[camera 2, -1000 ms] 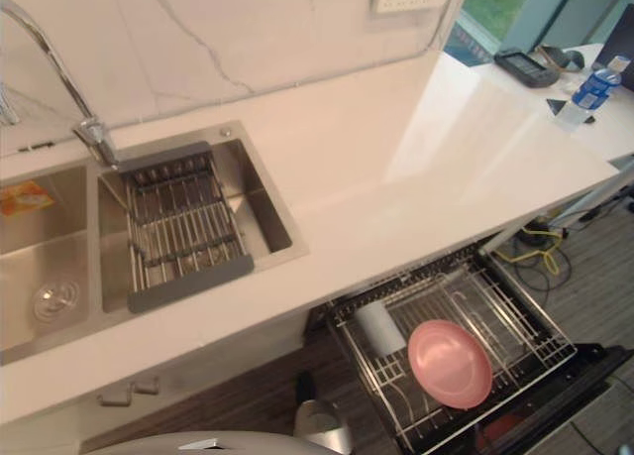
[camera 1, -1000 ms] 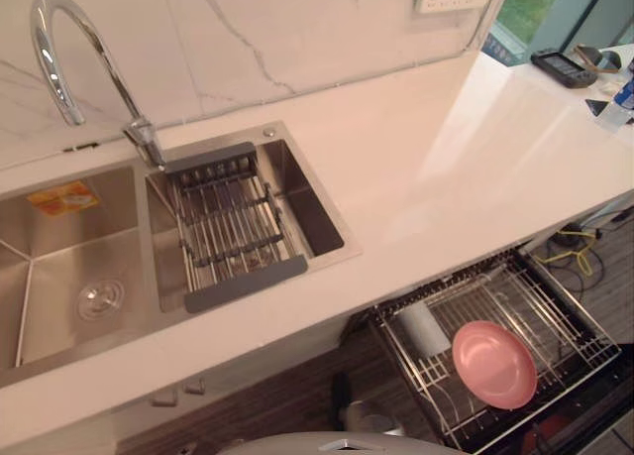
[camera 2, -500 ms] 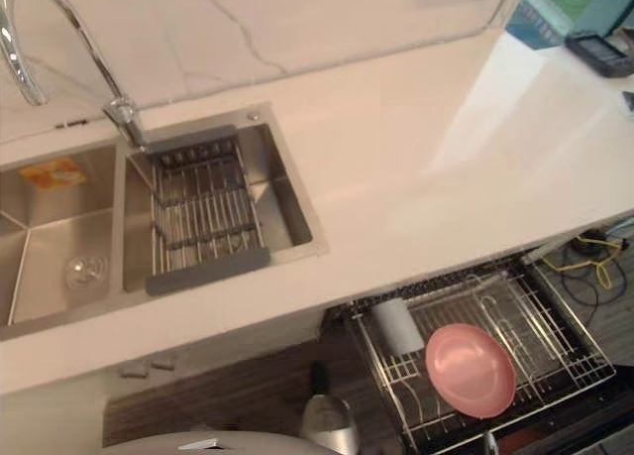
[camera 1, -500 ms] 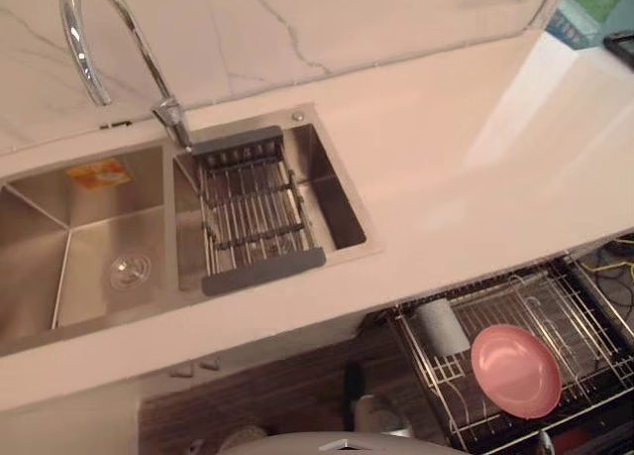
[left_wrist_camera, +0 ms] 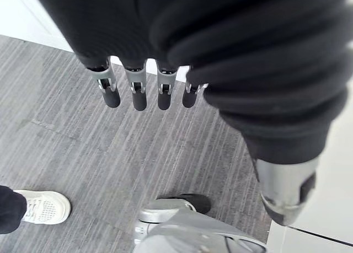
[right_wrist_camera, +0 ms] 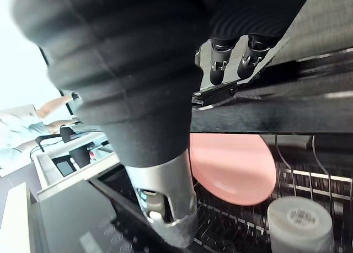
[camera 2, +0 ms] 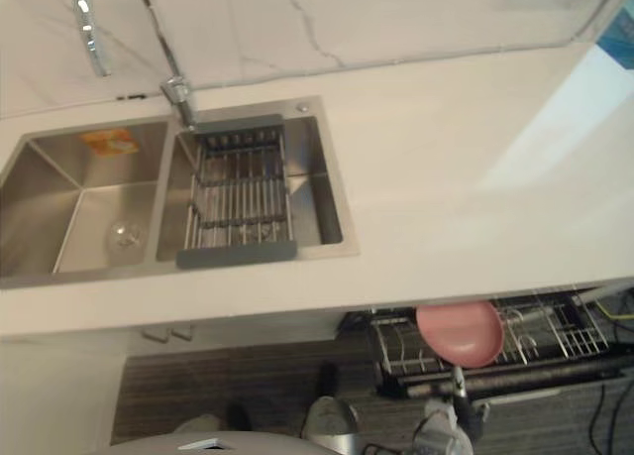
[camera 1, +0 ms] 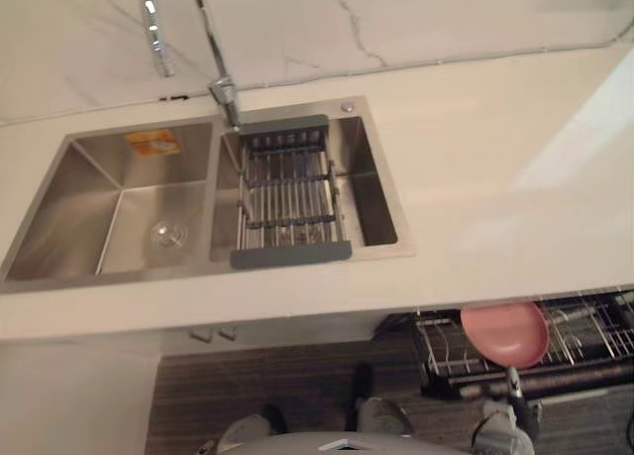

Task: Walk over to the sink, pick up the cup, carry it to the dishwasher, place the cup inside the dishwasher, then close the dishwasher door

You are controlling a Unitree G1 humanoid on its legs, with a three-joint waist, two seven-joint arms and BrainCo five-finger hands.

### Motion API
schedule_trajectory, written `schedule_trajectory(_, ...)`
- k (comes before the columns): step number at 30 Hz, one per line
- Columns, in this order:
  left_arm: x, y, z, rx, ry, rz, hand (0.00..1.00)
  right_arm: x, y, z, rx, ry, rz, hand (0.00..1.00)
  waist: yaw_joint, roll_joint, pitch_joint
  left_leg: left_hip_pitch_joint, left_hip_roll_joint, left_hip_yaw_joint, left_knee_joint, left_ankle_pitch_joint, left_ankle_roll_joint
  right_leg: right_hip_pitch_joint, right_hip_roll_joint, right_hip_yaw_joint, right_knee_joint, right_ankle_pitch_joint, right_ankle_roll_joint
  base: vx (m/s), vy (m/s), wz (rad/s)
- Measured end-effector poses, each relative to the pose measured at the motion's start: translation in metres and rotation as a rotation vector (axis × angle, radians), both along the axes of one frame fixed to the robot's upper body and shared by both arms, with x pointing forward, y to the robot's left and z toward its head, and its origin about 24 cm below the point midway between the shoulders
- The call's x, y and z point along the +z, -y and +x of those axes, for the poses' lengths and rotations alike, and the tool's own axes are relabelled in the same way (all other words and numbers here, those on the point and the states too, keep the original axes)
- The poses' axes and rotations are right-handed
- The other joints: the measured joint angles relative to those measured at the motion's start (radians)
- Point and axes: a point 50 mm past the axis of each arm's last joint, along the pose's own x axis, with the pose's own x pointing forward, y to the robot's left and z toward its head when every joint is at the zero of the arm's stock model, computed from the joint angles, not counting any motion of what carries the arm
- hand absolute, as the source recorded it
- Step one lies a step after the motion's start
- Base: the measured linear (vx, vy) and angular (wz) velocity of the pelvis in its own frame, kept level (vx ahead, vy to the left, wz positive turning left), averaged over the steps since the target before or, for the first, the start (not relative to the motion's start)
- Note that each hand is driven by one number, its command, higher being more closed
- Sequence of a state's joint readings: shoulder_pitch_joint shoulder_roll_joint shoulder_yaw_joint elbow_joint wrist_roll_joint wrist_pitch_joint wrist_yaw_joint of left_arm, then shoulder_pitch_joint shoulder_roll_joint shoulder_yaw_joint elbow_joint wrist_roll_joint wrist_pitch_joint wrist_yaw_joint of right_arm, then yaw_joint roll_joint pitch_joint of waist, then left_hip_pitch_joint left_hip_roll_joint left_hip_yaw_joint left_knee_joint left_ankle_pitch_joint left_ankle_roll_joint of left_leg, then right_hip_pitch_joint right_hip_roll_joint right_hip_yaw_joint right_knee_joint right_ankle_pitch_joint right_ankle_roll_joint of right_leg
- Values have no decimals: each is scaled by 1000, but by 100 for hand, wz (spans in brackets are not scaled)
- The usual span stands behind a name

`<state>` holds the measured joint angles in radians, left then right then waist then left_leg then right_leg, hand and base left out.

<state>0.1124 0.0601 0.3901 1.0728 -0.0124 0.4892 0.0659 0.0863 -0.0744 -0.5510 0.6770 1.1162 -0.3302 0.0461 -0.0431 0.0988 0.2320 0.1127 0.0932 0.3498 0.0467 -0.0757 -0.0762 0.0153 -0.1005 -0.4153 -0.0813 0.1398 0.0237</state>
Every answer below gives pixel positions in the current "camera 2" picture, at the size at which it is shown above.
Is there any grey metal drain rack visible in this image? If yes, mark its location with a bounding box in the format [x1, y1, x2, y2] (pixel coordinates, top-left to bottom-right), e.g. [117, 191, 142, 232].
[175, 113, 299, 271]

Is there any grey robot torso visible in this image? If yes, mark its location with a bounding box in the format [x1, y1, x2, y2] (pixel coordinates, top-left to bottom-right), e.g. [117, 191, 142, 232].
[105, 427, 321, 455]

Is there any silver robot leg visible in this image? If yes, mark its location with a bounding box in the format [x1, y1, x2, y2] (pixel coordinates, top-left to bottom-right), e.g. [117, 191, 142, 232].
[171, 413, 225, 437]
[300, 395, 360, 455]

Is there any yellow cable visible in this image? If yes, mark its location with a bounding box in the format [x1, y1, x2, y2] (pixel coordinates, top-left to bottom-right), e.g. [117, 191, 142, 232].
[595, 299, 634, 323]

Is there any pink plastic plate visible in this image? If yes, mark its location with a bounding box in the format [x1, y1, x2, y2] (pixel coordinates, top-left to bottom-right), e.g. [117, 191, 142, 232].
[415, 299, 505, 369]

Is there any blue package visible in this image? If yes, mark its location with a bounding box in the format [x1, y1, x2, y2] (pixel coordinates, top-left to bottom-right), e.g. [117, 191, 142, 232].
[595, 0, 634, 68]

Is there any dishwasher wire rack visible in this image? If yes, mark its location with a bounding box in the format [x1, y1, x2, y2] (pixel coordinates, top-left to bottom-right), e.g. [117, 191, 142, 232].
[370, 289, 611, 375]

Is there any silver left robot leg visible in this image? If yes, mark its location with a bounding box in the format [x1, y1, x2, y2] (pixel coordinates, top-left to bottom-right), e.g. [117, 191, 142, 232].
[171, 413, 225, 437]

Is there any black cable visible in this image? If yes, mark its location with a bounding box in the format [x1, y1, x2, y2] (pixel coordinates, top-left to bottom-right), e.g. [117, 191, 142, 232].
[586, 320, 634, 455]

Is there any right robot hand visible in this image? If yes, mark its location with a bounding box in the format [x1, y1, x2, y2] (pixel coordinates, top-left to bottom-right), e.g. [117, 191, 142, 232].
[447, 365, 492, 442]

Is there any chrome kitchen faucet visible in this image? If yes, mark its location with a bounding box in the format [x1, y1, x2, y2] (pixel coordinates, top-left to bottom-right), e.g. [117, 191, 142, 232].
[72, 0, 200, 135]

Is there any dark dishwasher door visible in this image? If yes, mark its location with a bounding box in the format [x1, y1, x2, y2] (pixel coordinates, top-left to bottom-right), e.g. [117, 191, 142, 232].
[374, 359, 634, 455]

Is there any silver right robot leg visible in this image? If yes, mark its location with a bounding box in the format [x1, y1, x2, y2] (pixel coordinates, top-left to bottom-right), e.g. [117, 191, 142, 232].
[300, 395, 360, 455]

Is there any stainless steel double sink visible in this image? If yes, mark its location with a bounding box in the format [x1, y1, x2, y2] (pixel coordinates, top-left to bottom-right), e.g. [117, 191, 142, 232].
[0, 96, 362, 290]

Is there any orange sticker label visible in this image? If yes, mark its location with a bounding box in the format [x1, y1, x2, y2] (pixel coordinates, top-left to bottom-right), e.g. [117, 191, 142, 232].
[80, 129, 139, 158]

